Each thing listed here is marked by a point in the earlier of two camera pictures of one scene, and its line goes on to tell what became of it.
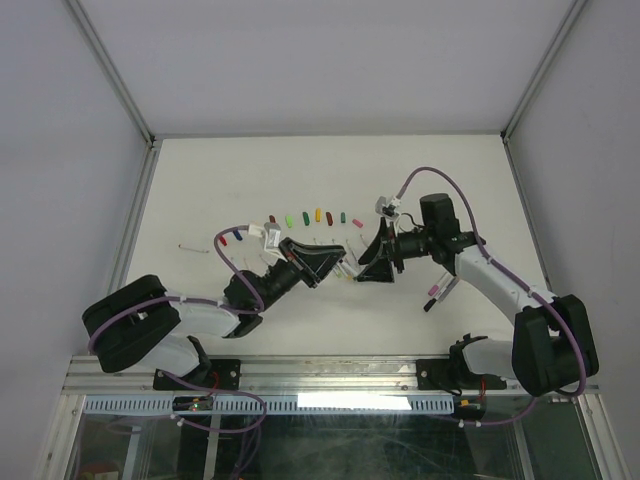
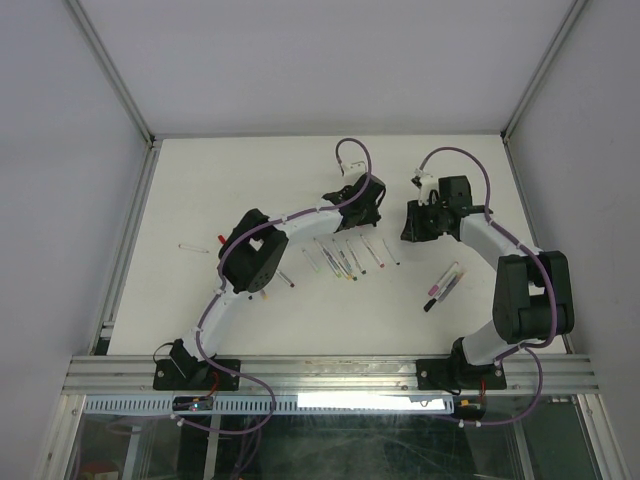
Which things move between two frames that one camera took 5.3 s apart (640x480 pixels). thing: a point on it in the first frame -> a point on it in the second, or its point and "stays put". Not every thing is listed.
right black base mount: x=453 y=374 stays put
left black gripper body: x=297 y=262 -> x=370 y=216
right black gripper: x=380 y=271 -> x=413 y=230
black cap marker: x=447 y=289 stays put
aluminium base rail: x=377 y=377 stays put
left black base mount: x=219 y=374 stays put
